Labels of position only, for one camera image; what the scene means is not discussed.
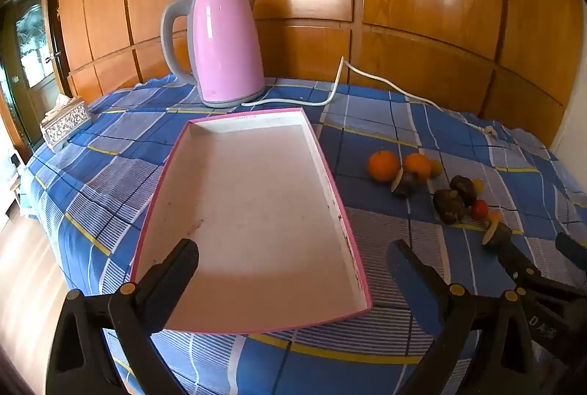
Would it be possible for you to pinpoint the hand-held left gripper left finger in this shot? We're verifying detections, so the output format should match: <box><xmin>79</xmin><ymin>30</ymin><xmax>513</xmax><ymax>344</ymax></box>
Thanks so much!
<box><xmin>46</xmin><ymin>238</ymin><xmax>200</xmax><ymax>395</ymax></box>

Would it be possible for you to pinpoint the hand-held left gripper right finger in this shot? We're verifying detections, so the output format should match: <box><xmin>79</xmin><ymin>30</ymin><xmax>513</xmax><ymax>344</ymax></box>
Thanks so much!
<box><xmin>386</xmin><ymin>239</ymin><xmax>537</xmax><ymax>395</ymax></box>

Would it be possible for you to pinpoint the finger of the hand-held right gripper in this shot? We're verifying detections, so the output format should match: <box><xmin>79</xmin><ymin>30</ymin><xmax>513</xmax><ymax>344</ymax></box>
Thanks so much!
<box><xmin>556</xmin><ymin>233</ymin><xmax>587</xmax><ymax>271</ymax></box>
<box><xmin>506</xmin><ymin>244</ymin><xmax>587</xmax><ymax>307</ymax></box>

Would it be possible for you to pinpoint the dark brown avocado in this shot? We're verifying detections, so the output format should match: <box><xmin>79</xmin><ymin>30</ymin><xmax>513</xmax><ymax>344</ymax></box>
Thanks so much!
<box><xmin>449</xmin><ymin>175</ymin><xmax>478</xmax><ymax>207</ymax></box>
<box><xmin>433</xmin><ymin>189</ymin><xmax>467</xmax><ymax>225</ymax></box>

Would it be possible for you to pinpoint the pink-edged white tray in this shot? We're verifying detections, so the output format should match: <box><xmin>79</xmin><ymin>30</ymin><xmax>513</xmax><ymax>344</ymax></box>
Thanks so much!
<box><xmin>130</xmin><ymin>107</ymin><xmax>372</xmax><ymax>335</ymax></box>

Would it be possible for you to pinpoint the orange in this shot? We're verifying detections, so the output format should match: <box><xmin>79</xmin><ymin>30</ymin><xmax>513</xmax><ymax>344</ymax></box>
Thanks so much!
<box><xmin>402</xmin><ymin>152</ymin><xmax>432</xmax><ymax>182</ymax></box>
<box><xmin>367</xmin><ymin>150</ymin><xmax>401</xmax><ymax>182</ymax></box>

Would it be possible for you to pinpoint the blue plaid tablecloth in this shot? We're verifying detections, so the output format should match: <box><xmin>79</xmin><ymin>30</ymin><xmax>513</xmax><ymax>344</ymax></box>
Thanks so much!
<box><xmin>25</xmin><ymin>74</ymin><xmax>587</xmax><ymax>395</ymax></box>

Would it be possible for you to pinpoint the patterned tissue box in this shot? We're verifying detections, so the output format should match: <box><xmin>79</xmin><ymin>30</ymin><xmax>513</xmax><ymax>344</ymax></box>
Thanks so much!
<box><xmin>40</xmin><ymin>95</ymin><xmax>95</xmax><ymax>154</ymax></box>

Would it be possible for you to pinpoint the pink electric kettle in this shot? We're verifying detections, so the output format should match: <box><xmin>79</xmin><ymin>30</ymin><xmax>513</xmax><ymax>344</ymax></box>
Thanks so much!
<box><xmin>160</xmin><ymin>0</ymin><xmax>267</xmax><ymax>109</ymax></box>

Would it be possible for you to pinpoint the wooden-framed glass door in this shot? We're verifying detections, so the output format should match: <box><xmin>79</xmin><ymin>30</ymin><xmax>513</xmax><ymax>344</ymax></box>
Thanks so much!
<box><xmin>0</xmin><ymin>0</ymin><xmax>69</xmax><ymax>148</ymax></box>

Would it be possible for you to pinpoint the white power cord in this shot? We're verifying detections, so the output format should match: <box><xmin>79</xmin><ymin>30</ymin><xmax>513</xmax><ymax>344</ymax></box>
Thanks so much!
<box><xmin>241</xmin><ymin>56</ymin><xmax>500</xmax><ymax>143</ymax></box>

